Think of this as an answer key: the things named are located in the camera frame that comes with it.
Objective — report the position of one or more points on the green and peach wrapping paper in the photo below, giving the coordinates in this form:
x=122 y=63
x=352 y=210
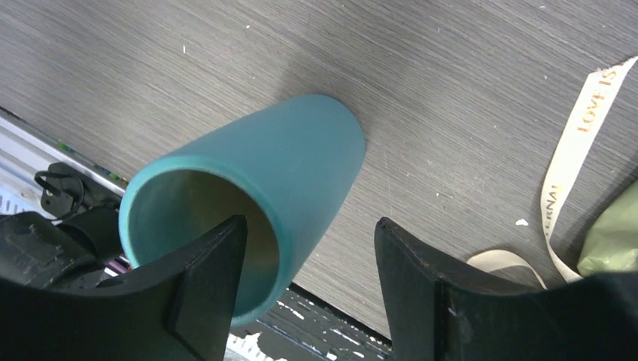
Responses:
x=611 y=242

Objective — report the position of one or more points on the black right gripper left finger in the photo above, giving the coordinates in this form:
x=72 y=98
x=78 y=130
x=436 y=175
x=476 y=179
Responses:
x=178 y=307

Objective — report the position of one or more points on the aluminium frame rail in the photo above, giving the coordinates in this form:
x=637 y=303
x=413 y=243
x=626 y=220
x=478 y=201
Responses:
x=50 y=154

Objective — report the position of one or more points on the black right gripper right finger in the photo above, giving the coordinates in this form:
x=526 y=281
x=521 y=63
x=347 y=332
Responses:
x=440 y=308

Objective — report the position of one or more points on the teal cylindrical vase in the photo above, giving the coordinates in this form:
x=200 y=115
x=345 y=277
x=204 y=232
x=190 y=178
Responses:
x=287 y=169

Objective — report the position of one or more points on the cream printed ribbon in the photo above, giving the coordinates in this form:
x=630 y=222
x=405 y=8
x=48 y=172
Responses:
x=589 y=112

